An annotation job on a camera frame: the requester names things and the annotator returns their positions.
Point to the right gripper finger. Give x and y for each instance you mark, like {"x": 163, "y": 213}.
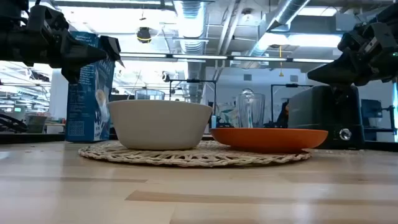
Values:
{"x": 339, "y": 74}

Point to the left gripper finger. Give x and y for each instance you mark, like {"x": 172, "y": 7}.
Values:
{"x": 112, "y": 46}
{"x": 77, "y": 59}

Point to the blue cereal box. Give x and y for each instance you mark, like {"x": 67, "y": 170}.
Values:
{"x": 87, "y": 109}

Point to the black monitor on arm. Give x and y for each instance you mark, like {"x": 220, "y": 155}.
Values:
{"x": 371, "y": 112}

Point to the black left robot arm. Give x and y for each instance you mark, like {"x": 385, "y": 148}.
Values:
{"x": 12, "y": 43}

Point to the black toaster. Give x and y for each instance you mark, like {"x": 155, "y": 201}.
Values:
{"x": 320, "y": 109}

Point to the clear drinking glass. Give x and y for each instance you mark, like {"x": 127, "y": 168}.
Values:
{"x": 149, "y": 95}

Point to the person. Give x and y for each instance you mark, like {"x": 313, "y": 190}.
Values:
{"x": 283, "y": 116}

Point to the green bin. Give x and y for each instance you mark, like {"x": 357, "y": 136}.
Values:
{"x": 35, "y": 124}

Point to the pale ceramic bowl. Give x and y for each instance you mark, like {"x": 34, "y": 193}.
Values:
{"x": 158, "y": 124}

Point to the clear plastic water bottle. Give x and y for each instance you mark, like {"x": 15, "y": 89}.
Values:
{"x": 250, "y": 109}

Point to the orange plate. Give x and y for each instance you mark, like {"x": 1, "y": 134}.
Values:
{"x": 267, "y": 140}

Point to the long ceiling light strip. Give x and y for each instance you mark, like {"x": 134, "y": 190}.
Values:
{"x": 217, "y": 57}

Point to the teal patterned cloth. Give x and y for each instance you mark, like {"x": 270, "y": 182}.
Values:
{"x": 227, "y": 115}

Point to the small blue-capped bottle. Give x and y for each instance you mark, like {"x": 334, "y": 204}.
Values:
{"x": 213, "y": 122}

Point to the round woven placemat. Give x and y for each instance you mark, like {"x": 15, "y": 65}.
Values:
{"x": 186, "y": 157}

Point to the black ceiling dome camera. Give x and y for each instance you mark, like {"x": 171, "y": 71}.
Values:
{"x": 144, "y": 35}

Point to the black metal stand frame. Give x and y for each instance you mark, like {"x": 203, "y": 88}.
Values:
{"x": 192, "y": 81}
{"x": 292, "y": 85}

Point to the silver ventilation duct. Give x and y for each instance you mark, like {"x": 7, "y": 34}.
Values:
{"x": 191, "y": 37}
{"x": 280, "y": 18}

